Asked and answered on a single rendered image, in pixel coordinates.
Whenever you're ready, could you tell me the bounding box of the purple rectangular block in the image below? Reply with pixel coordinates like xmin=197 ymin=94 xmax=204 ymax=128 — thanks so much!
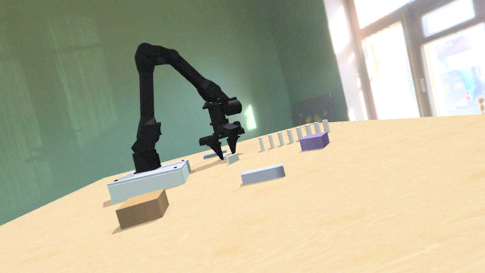
xmin=299 ymin=132 xmax=330 ymax=151

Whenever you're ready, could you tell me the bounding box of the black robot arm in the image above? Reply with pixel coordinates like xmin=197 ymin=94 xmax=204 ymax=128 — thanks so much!
xmin=131 ymin=43 xmax=242 ymax=174

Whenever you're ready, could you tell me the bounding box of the brown rectangular block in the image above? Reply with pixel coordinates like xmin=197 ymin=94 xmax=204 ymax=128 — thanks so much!
xmin=116 ymin=188 xmax=169 ymax=230

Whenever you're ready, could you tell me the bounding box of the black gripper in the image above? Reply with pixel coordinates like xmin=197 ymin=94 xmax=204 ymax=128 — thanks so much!
xmin=199 ymin=116 xmax=245 ymax=160

